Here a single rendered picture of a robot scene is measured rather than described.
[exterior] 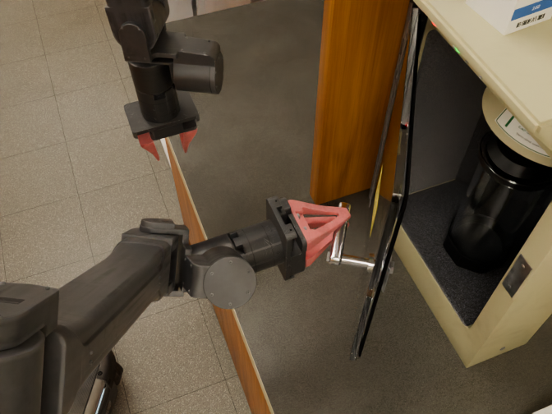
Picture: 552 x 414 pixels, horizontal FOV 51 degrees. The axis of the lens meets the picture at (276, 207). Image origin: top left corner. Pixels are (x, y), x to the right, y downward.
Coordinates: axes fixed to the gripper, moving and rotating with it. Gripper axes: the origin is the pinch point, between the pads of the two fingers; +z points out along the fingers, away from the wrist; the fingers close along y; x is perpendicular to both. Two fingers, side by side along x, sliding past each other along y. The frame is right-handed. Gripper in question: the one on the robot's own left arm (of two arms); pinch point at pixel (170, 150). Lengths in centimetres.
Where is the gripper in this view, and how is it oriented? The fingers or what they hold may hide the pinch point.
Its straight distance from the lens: 96.4
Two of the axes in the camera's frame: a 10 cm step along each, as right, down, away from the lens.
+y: 9.3, -3.0, 2.1
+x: -3.7, -7.4, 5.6
